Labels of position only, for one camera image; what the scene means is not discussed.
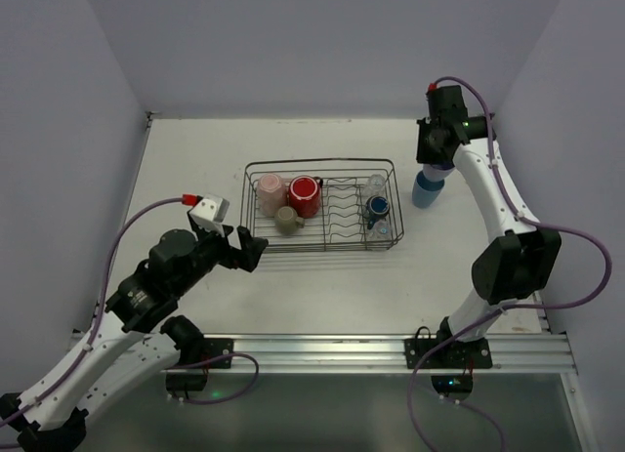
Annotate small beige mug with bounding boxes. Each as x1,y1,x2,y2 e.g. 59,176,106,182
273,206,305,235

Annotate lilac plastic tumbler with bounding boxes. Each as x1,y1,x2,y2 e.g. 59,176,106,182
411,164,455,209

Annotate pink faceted mug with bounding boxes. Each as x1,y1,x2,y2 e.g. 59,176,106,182
257,173,287,218

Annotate red ceramic mug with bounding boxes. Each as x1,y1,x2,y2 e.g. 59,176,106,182
287,175,323,219

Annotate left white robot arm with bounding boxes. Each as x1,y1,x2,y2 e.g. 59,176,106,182
1,226,268,451

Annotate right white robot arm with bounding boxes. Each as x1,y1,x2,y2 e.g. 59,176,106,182
412,82,562,343

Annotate clear glass far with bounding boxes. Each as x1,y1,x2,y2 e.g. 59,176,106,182
363,174,386,198

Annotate dark blue mug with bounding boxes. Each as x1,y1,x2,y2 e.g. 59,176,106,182
363,195,390,229

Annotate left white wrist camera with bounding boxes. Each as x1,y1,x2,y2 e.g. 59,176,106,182
188,194,229,232

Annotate grey wire dish rack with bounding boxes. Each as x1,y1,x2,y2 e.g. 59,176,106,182
240,158,404,253

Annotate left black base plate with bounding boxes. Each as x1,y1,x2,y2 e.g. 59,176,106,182
159,336,233,369

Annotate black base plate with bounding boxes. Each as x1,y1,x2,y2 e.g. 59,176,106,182
403,326,493,370
159,336,233,369

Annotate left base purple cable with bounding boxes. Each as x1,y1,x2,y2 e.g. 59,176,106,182
165,351,260,406

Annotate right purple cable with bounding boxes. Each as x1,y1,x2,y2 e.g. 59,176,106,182
407,75,613,452

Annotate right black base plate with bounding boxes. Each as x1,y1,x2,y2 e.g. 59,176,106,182
403,326,493,370

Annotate aluminium mounting rail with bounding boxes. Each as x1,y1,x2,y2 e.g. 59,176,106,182
62,332,577,374

